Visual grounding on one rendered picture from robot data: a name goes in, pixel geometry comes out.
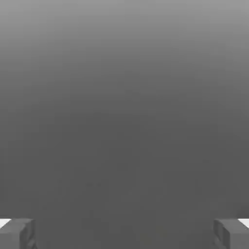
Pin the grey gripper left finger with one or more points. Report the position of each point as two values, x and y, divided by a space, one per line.
13 235

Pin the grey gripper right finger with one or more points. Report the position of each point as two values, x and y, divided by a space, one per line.
235 235

